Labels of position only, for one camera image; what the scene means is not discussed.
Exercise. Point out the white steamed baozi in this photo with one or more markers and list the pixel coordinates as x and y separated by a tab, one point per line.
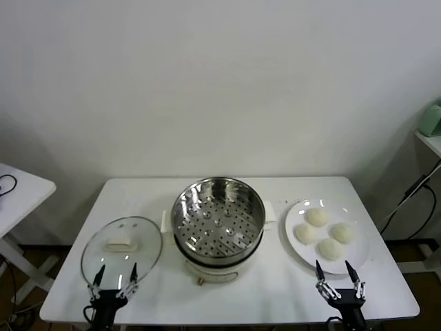
330	249
306	234
342	232
317	217

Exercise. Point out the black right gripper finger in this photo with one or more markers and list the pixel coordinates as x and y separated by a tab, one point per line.
320	276
352	274

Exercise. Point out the white round plate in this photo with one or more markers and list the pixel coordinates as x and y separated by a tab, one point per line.
360	248

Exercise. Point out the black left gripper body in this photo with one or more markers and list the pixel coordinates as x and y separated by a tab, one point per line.
107	303

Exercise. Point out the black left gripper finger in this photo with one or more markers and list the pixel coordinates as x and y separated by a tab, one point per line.
100	279
133	277

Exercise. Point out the white folding side table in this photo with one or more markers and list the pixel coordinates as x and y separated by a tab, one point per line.
27	193

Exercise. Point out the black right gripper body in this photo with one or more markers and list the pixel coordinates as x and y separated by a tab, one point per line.
348	303

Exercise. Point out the white shelf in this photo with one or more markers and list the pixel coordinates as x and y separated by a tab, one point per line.
430	141

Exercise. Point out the pale green container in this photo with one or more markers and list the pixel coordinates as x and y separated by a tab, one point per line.
432	120

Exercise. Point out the perforated steel steamer basket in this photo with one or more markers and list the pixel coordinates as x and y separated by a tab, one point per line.
206	241

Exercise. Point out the cream electric cooker base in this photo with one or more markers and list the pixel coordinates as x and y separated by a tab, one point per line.
213	274

